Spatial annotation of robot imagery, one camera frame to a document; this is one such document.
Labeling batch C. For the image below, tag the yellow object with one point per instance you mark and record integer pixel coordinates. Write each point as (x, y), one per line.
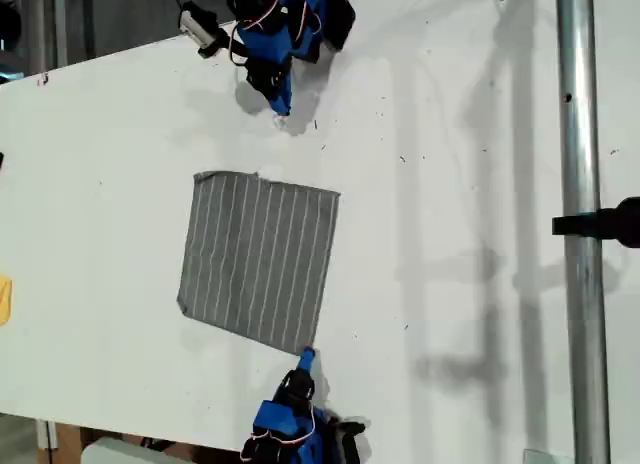
(5, 304)

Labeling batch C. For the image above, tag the grey white-striped towel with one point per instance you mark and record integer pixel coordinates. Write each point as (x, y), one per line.
(260, 259)

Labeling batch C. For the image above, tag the silver black camera box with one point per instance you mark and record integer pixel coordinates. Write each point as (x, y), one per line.
(197, 24)

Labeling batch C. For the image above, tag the black clamp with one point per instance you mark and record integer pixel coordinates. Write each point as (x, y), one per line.
(600, 223)

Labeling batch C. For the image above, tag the black camera box white label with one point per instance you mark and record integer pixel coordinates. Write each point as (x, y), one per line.
(350, 429)

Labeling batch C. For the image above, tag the small table edge clip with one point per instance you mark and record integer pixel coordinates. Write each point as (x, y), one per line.
(42, 78)

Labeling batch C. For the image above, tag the white table leg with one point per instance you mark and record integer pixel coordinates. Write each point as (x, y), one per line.
(47, 434)

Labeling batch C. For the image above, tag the steel post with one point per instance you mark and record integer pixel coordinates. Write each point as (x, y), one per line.
(580, 134)

